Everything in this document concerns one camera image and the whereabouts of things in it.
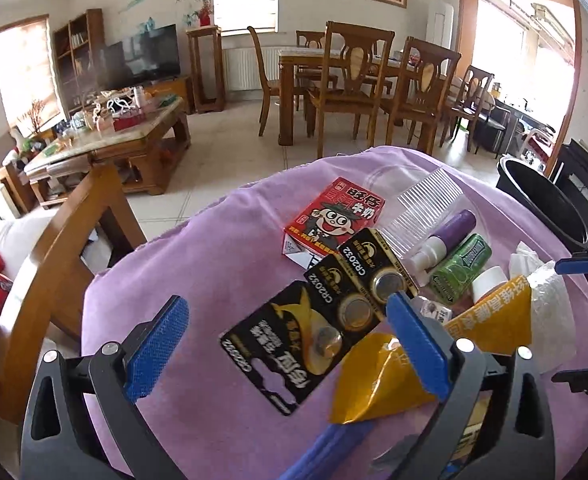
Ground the large black battery card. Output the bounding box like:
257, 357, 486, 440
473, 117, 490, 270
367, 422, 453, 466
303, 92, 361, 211
219, 280, 369, 417

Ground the wooden coffee table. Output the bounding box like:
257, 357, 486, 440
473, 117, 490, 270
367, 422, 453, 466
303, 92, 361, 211
24, 95, 192, 208

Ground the small white bottle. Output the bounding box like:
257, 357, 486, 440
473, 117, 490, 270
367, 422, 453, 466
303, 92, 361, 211
470, 265, 509, 306

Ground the white radiator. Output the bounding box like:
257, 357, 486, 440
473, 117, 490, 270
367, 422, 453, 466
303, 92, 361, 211
222, 46, 299, 92

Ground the white standing air conditioner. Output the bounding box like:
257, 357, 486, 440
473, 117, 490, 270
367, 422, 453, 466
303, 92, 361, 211
426, 2, 455, 53

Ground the clear plastic bag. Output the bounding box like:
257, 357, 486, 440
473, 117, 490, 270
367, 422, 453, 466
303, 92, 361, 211
524, 260, 588, 361

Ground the pile of tabletop items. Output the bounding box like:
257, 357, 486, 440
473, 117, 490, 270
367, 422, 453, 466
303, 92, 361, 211
16, 85, 172, 161

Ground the purple cloth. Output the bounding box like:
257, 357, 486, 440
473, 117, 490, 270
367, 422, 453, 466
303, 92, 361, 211
81, 145, 588, 480

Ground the red flower pot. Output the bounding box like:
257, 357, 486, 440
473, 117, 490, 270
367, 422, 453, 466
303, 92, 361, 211
194, 0, 215, 27

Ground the white sofa cushion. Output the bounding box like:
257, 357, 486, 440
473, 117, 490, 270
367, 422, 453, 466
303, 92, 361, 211
0, 207, 59, 361

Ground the wooden bookcase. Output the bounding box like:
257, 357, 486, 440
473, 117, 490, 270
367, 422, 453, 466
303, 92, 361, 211
52, 8, 107, 113

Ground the wooden sofa frame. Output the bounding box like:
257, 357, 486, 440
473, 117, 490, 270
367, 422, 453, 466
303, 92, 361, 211
0, 164, 147, 423

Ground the yellow foil wrapper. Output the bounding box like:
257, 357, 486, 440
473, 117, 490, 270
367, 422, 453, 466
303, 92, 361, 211
330, 275, 533, 425

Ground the flat screen television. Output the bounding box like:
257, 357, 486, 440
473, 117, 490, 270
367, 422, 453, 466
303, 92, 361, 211
101, 24, 181, 90

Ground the purple spray bottle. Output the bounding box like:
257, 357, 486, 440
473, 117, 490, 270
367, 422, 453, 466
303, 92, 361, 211
406, 209, 476, 275

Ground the blue plastic wrapper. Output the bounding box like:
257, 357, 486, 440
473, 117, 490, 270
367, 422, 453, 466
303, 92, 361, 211
281, 419, 377, 480

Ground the wooden dining table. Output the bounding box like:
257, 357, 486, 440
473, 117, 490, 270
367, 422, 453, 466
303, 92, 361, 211
278, 47, 425, 147

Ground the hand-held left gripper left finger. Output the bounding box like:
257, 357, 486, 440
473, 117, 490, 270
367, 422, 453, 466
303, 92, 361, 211
21, 295, 191, 480

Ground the wooden television stand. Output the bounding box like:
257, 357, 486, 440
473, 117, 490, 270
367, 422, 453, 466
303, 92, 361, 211
138, 75, 195, 115

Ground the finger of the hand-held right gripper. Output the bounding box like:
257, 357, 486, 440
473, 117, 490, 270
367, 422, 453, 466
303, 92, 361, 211
554, 254, 588, 276
550, 364, 588, 422

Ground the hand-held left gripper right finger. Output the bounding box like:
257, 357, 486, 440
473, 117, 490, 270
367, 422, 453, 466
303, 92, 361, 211
386, 291, 557, 480

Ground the black stool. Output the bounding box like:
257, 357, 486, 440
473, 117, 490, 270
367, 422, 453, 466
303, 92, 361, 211
476, 107, 511, 153

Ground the white tissue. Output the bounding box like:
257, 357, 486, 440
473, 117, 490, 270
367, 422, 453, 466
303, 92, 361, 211
509, 241, 542, 281

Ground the red cartoon snack box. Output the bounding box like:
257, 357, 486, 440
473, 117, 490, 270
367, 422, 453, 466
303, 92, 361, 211
284, 176, 387, 268

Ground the green gum pack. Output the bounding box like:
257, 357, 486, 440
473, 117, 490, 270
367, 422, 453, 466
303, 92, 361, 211
428, 233, 492, 306

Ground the clear plastic comb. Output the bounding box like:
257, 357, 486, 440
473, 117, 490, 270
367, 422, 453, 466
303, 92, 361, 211
369, 166, 467, 261

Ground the black trash bin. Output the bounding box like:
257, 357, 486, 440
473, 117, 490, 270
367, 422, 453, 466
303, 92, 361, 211
495, 156, 588, 261

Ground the tall wooden plant stand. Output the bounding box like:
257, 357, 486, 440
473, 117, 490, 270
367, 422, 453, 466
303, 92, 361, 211
186, 26, 226, 113

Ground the small black battery card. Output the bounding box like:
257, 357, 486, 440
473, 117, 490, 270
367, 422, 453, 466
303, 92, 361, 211
338, 227, 419, 311
304, 252, 391, 335

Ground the wooden dining chair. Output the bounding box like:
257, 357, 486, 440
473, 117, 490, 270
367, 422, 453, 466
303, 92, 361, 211
306, 21, 395, 160
246, 25, 299, 138
295, 30, 327, 52
381, 36, 462, 156
441, 65, 495, 153

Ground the white plastic chair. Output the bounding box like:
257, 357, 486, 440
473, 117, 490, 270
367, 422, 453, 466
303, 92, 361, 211
516, 127, 555, 166

